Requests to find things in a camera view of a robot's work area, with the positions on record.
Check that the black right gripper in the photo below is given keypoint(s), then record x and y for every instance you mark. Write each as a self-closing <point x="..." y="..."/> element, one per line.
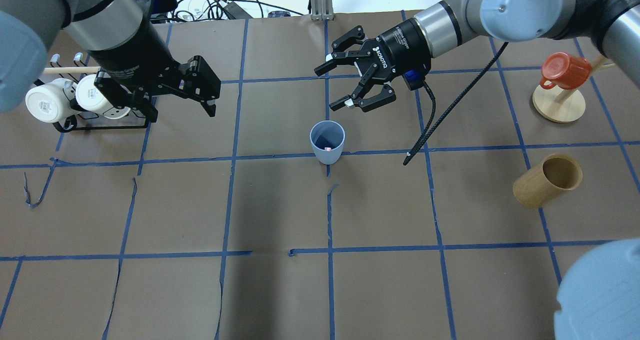
<point x="404" y="46"/>

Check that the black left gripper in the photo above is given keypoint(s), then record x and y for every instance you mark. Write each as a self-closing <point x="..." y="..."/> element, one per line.
<point x="131" y="51"/>

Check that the blue plastic cup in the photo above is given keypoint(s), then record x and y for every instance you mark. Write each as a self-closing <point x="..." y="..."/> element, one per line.
<point x="327" y="139"/>

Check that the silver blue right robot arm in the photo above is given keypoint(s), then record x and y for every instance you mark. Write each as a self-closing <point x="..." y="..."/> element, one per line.
<point x="612" y="26"/>

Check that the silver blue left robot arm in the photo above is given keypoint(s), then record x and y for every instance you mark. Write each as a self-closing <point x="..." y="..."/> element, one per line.
<point x="101" y="27"/>

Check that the wooden cup tree stand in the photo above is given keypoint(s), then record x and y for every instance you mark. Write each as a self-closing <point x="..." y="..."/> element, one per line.
<point x="565" y="106"/>

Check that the black power brick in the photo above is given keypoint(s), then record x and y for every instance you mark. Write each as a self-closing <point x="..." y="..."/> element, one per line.
<point x="233" y="11"/>

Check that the white mug far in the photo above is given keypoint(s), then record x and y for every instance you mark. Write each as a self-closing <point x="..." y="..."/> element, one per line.
<point x="91" y="99"/>

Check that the white mug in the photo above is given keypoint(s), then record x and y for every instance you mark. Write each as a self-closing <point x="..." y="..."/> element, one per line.
<point x="52" y="102"/>
<point x="91" y="99"/>

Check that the white mug near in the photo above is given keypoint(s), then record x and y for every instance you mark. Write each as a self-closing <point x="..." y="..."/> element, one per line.
<point x="52" y="102"/>

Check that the red mug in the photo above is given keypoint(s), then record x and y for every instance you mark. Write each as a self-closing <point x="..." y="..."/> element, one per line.
<point x="564" y="70"/>

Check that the wooden cylinder holder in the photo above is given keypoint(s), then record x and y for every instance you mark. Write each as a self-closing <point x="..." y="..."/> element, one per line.
<point x="556" y="175"/>

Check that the aluminium frame post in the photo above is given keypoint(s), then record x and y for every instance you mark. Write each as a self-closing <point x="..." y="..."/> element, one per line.
<point x="321" y="10"/>

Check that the black wire mug rack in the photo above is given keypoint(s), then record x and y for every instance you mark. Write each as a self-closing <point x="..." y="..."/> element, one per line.
<point x="84" y="119"/>

